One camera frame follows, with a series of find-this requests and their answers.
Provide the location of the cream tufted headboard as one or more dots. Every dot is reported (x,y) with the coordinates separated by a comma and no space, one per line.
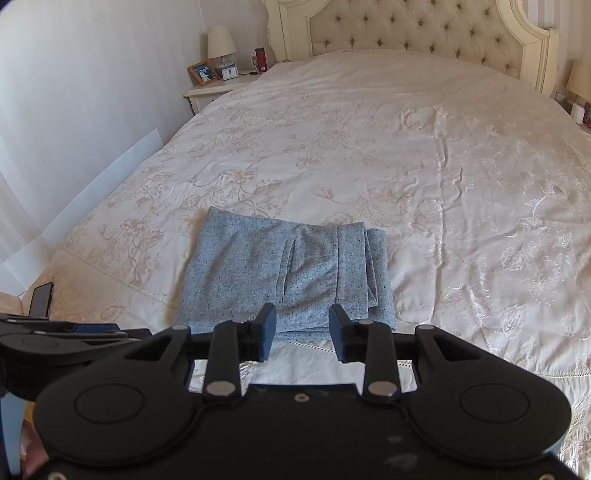
(415,27)

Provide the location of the black smartphone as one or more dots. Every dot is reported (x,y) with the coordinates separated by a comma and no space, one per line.
(41,299)

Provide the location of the small white device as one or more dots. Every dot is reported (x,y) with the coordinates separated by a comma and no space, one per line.
(578,114)

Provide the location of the cream nightstand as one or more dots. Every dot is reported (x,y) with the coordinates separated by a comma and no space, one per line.
(207,94)

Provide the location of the cream floral bedspread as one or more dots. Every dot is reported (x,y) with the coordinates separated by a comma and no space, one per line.
(415,161)

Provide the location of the beige table lamp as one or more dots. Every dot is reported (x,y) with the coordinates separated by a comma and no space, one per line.
(581,78)

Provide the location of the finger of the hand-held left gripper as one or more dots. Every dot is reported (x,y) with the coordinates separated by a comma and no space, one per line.
(97,328)

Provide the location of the grey speckled pants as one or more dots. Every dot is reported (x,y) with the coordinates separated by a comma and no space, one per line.
(277,267)

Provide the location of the wooden photo frame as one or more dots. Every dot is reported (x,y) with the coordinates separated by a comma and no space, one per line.
(203,73)

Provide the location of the dark red cylinder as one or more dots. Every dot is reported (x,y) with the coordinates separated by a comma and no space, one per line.
(261,59)

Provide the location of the small white alarm clock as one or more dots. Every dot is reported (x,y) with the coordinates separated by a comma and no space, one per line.
(229,73)

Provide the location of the white table lamp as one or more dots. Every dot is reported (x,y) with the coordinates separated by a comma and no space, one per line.
(221,41)

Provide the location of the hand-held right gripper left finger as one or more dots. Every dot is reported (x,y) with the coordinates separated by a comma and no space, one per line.
(268,332)

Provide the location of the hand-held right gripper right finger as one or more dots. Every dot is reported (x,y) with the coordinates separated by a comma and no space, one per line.
(338,337)

